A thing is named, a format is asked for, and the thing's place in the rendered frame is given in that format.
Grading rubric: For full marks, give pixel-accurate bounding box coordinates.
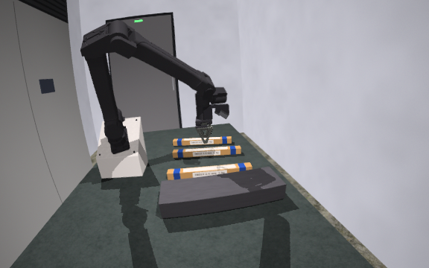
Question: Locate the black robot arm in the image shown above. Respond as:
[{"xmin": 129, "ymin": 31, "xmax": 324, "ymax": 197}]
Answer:
[{"xmin": 80, "ymin": 20, "xmax": 229, "ymax": 154}]

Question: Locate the white welding electrode pack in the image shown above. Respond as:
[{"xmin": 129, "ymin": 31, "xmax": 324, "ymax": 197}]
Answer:
[{"xmin": 173, "ymin": 136, "xmax": 232, "ymax": 146}]

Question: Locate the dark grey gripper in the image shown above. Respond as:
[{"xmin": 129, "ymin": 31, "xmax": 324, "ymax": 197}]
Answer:
[{"xmin": 195, "ymin": 105, "xmax": 213, "ymax": 144}]

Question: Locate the orange pack with white e6013 label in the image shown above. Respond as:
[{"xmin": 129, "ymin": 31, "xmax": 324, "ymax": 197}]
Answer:
[{"xmin": 167, "ymin": 162, "xmax": 252, "ymax": 180}]

